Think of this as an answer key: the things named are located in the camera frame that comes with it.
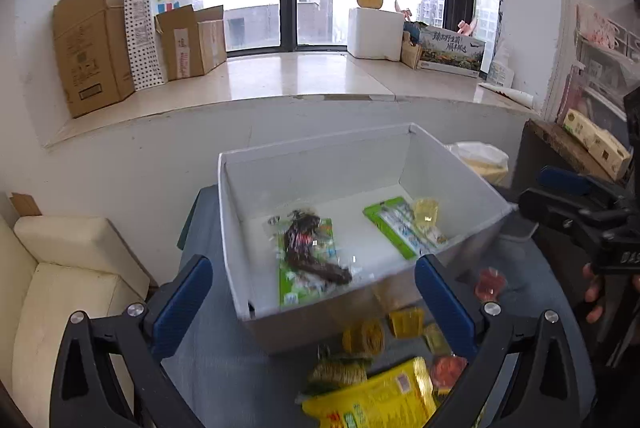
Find marble window sill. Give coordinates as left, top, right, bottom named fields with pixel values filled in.
left=42, top=51, right=538, bottom=149

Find green packet with dark snack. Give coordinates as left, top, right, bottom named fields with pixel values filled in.
left=267, top=208, right=371, bottom=309

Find large brown cardboard box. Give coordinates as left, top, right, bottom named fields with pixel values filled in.
left=52, top=0, right=136, bottom=119

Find green striped snack packet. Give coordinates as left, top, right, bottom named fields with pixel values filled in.
left=362, top=197, right=448, bottom=260

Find beige tissue pack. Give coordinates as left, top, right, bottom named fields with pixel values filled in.
left=562, top=108, right=592, bottom=141

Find white cardboard box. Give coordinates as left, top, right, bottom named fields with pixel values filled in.
left=217, top=122, right=516, bottom=355

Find yellow square snack packet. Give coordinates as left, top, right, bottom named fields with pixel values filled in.
left=389, top=307, right=426, bottom=340

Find red jelly cup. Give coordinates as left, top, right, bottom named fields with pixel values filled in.
left=430, top=354, right=468, bottom=389
left=474, top=267, right=508, bottom=301

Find patterned boxes on counter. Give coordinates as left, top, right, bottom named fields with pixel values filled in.
left=587, top=127, right=632, bottom=181

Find polka dot paper bag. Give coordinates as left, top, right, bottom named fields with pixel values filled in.
left=123, top=0, right=168, bottom=92

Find floral wall organizer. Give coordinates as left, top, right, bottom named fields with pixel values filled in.
left=545, top=3, right=640, bottom=129

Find person's right hand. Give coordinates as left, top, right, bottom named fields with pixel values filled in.
left=581, top=262, right=608, bottom=325

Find brown cardboard piece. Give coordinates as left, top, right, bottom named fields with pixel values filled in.
left=10, top=192, right=43, bottom=218

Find large yellow snack bag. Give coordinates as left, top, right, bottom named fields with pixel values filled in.
left=301, top=356, right=438, bottom=428

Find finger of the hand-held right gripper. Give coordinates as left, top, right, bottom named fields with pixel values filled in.
left=537, top=165, right=624, bottom=210
left=517, top=188, right=621, bottom=259

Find round yellow snack packet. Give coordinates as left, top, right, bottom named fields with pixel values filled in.
left=307, top=355, right=371, bottom=391
left=341, top=319, right=386, bottom=355

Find cream sofa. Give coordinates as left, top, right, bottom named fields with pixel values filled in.
left=0, top=213, right=151, bottom=428

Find white foam box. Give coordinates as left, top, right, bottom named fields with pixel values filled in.
left=347, top=7, right=406, bottom=62

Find brown stone counter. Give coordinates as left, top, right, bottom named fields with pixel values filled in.
left=510, top=118, right=631, bottom=219

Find small open cardboard box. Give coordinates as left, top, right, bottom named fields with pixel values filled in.
left=155, top=4, right=228, bottom=82

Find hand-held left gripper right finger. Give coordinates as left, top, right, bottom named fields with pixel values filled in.
left=414, top=254, right=596, bottom=428

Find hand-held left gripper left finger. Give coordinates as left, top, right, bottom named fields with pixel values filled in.
left=49, top=254, right=216, bottom=428

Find white tube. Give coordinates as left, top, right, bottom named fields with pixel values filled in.
left=477, top=81, right=536, bottom=106

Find brown paper bag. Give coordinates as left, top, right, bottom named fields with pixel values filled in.
left=400, top=31, right=423, bottom=70

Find landscape printed box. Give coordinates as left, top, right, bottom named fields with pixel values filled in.
left=416, top=26, right=487, bottom=79

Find small yellow snack packet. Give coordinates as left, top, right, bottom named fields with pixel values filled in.
left=424, top=323, right=453, bottom=355

